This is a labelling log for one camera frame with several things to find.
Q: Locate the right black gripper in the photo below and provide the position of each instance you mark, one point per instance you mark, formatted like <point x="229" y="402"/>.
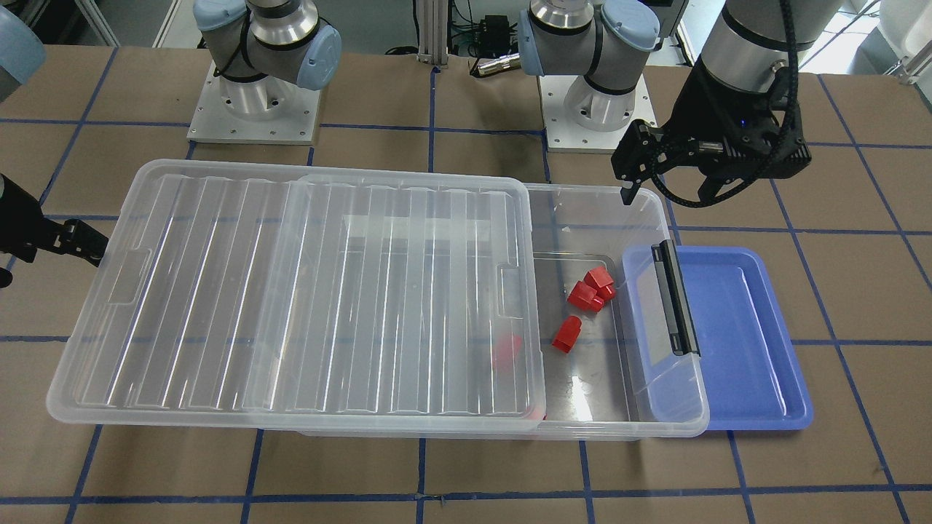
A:
<point x="22" y="222"/>

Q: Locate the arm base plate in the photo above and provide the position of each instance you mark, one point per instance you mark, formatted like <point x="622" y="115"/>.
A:
<point x="264" y="112"/>
<point x="578" y="119"/>

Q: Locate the clear plastic box lid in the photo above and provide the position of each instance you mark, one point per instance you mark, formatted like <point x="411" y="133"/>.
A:
<point x="171" y="332"/>

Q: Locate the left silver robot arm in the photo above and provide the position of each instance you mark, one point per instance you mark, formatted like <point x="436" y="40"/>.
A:
<point x="608" y="45"/>

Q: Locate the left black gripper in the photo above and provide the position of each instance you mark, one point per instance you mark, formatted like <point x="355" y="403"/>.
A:
<point x="697" y="110"/>

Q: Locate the black box latch handle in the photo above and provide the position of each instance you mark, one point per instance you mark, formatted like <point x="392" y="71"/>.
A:
<point x="676" y="309"/>

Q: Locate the clear plastic storage box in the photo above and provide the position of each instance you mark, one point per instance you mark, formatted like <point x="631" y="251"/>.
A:
<point x="619" y="378"/>

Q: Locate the blue plastic tray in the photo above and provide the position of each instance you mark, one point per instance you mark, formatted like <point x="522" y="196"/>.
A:
<point x="745" y="373"/>

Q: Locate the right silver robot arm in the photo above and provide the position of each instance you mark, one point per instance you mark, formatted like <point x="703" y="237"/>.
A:
<point x="271" y="61"/>

